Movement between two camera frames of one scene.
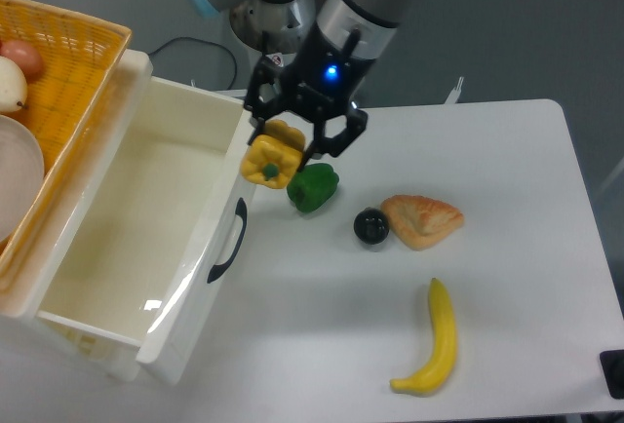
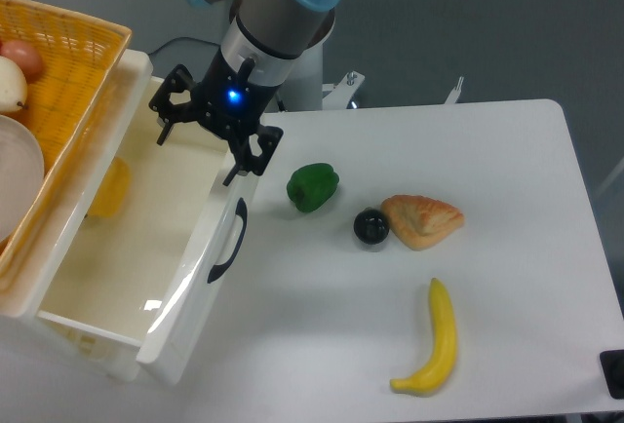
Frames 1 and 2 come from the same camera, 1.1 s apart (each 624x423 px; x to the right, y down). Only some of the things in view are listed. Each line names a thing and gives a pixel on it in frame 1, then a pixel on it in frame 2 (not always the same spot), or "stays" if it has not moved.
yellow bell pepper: (274, 155) -> (113, 191)
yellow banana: (434, 374) stays
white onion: (13, 86) stays
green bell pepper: (312, 187) stays
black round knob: (371, 225) stays
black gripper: (324, 83) -> (226, 100)
